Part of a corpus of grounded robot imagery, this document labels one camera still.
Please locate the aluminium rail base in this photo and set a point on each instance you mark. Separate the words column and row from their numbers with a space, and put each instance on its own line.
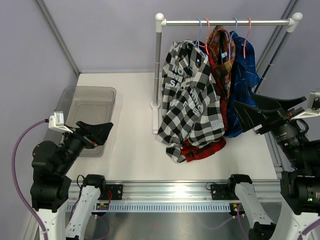
column 187, row 191

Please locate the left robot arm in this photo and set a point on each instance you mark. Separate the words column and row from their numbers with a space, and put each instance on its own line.
column 50, row 188

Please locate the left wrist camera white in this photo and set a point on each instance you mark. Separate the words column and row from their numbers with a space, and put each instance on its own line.
column 56, row 123

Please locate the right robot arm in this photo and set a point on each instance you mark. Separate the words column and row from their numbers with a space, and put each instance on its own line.
column 299, row 188

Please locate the light blue wire hanger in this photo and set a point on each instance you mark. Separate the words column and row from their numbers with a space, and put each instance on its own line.
column 197, row 42

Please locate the blue shirt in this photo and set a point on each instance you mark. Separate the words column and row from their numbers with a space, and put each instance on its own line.
column 244, row 79

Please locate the black white plaid shirt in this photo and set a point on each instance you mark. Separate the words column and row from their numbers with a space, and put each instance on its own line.
column 168, row 91

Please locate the clear plastic bin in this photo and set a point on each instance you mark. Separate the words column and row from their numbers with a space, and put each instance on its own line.
column 90, row 104

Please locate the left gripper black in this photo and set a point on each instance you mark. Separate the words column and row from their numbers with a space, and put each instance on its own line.
column 97, row 134

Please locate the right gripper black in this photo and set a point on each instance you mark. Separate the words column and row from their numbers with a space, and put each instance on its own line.
column 250, row 117

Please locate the pink hanger right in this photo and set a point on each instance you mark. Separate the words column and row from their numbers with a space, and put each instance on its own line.
column 246, row 38

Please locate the red black plaid shirt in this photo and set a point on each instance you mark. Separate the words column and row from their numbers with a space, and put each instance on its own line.
column 196, row 113

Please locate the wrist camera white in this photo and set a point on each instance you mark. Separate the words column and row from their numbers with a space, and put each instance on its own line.
column 313, row 107
column 56, row 123

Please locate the blue hanger right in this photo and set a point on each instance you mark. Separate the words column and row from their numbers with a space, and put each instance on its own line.
column 227, row 47

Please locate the pink hanger left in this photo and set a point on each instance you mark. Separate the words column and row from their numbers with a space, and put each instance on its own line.
column 207, row 36

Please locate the clothes rack metal white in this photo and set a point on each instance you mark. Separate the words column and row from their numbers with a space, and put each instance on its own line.
column 291, row 24

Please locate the brown plaid shirt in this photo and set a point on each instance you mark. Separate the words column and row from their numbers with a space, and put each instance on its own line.
column 219, row 70

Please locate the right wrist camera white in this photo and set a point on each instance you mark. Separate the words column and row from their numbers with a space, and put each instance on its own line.
column 313, row 107

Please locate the white slotted cable duct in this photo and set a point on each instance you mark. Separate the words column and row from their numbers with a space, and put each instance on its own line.
column 164, row 207

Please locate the pink hanger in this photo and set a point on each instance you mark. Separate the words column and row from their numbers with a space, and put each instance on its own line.
column 207, row 36
column 246, row 38

